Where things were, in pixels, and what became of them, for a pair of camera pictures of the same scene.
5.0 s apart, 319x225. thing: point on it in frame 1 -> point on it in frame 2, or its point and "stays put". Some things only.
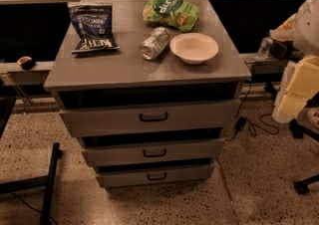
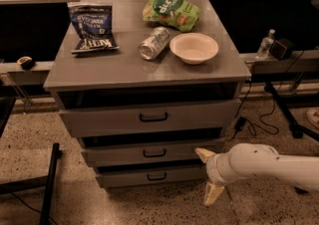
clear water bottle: [263, 52] stays put
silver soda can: [151, 48] stays put
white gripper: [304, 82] -> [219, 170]
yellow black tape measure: [26, 63] stays put
